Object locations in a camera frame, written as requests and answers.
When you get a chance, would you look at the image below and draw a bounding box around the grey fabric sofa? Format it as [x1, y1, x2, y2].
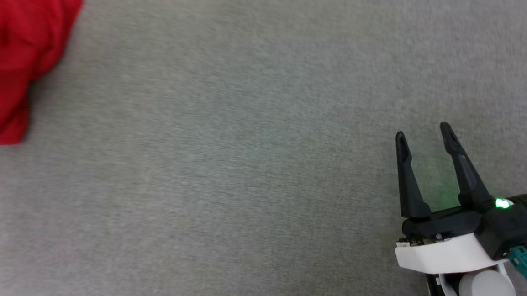
[0, 0, 527, 296]

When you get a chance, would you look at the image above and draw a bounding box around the red basketball jersey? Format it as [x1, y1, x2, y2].
[0, 0, 90, 151]

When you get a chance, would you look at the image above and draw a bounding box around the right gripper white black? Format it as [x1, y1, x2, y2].
[387, 118, 518, 279]

